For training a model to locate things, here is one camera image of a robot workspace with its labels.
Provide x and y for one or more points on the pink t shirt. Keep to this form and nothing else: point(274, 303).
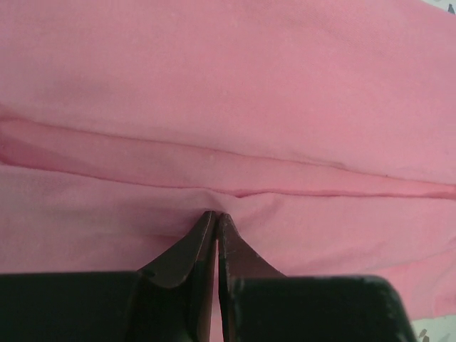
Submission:
point(325, 129)

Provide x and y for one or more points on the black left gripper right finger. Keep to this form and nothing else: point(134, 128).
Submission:
point(245, 279)

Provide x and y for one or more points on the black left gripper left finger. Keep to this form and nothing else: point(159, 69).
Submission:
point(173, 298)

